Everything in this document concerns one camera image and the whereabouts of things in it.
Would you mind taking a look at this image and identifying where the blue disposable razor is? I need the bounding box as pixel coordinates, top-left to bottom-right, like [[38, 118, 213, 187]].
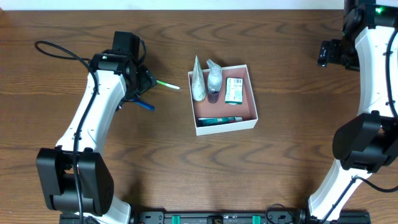
[[131, 99, 155, 111]]

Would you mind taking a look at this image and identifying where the green white toothbrush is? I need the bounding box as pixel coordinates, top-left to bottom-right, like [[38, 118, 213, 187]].
[[157, 80, 180, 90]]

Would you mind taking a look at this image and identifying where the white squeeze tube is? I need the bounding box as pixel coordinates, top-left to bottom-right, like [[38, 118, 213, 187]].
[[191, 55, 206, 101]]

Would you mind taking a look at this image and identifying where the clear bottle dark blue cap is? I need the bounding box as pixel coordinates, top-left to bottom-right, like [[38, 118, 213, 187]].
[[206, 59, 223, 103]]

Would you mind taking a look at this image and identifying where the small teal white toothpaste tube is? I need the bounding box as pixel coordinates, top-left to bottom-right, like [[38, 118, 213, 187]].
[[198, 116, 243, 127]]

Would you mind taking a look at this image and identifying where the green white soap box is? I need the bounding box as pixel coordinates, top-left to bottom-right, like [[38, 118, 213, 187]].
[[224, 77, 243, 105]]

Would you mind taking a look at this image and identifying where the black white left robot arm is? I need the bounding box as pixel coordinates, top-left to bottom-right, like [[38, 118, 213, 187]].
[[36, 53, 156, 223]]

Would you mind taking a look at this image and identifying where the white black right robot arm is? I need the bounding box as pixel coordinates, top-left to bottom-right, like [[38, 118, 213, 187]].
[[293, 0, 397, 223]]

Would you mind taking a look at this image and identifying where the white cardboard box pink interior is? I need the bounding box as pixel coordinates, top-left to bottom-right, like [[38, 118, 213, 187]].
[[191, 65, 258, 136]]

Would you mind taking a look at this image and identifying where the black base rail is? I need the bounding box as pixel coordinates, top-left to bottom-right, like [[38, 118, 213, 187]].
[[59, 208, 371, 224]]

